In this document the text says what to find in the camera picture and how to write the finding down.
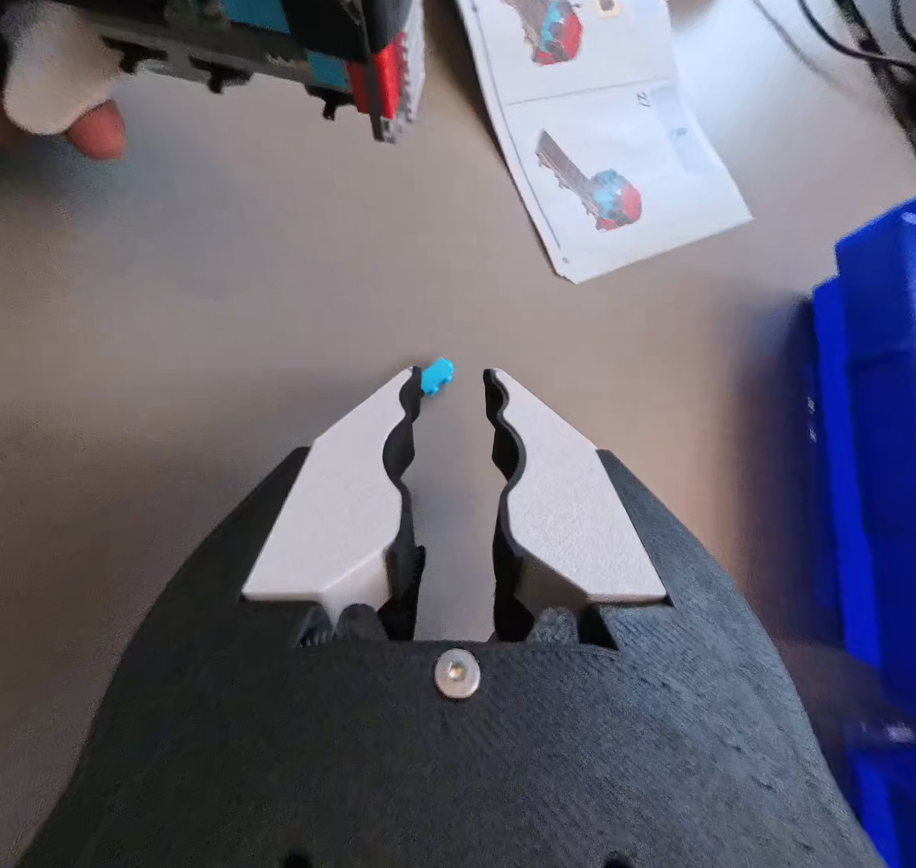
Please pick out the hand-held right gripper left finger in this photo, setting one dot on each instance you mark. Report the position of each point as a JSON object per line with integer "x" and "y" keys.
{"x": 336, "y": 517}

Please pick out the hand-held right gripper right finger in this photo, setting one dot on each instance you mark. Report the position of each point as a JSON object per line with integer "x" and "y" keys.
{"x": 579, "y": 517}

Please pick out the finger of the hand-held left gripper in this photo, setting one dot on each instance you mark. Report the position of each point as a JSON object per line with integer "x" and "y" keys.
{"x": 50, "y": 73}

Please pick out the multicolour toy brick model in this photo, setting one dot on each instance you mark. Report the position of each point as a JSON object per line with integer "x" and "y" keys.
{"x": 250, "y": 2}

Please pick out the small teal toy brick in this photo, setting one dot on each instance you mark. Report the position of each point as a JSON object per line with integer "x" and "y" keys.
{"x": 436, "y": 375}

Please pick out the person's left hand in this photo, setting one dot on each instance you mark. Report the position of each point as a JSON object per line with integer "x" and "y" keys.
{"x": 96, "y": 134}

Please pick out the blue plastic storage bin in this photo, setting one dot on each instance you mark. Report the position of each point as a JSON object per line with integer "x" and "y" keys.
{"x": 873, "y": 453}

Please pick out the toy brick instruction booklet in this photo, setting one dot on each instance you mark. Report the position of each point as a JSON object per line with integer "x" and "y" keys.
{"x": 608, "y": 131}

